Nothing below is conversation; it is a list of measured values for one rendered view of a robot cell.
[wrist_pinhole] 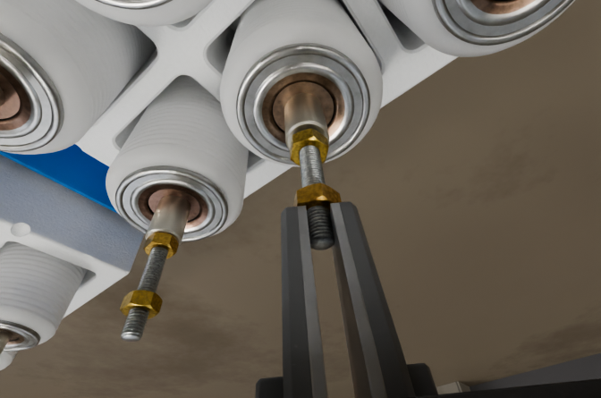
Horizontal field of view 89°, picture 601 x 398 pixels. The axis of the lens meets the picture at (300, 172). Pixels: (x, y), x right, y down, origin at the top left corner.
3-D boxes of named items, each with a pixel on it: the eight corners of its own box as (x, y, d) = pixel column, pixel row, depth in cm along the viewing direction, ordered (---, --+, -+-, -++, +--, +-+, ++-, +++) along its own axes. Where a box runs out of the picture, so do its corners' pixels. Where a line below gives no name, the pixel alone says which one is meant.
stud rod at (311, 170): (297, 117, 16) (309, 233, 10) (316, 119, 16) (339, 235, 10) (294, 133, 17) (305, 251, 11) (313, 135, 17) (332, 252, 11)
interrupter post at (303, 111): (286, 129, 19) (288, 163, 16) (278, 92, 17) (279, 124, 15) (325, 122, 19) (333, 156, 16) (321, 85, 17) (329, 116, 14)
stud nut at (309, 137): (293, 125, 14) (294, 135, 14) (328, 129, 15) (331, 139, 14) (288, 157, 16) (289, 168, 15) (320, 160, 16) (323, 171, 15)
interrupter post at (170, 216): (194, 195, 22) (184, 232, 19) (190, 216, 23) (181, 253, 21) (158, 188, 21) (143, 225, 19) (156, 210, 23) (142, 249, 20)
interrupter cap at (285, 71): (255, 167, 20) (255, 173, 20) (218, 55, 16) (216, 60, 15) (368, 149, 20) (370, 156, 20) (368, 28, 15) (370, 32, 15)
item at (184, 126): (264, 65, 34) (257, 172, 20) (244, 134, 40) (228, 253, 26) (173, 37, 31) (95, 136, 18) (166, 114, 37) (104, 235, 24)
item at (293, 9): (256, 74, 35) (244, 183, 21) (231, -24, 28) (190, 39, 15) (341, 59, 34) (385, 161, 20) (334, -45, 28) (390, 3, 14)
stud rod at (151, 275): (177, 217, 21) (141, 335, 15) (176, 226, 21) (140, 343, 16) (162, 215, 20) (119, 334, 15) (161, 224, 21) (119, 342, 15)
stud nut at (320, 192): (298, 179, 11) (300, 195, 11) (342, 182, 12) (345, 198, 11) (291, 214, 13) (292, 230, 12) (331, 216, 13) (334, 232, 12)
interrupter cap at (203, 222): (238, 176, 21) (237, 183, 20) (219, 241, 25) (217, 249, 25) (116, 150, 19) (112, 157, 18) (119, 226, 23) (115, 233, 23)
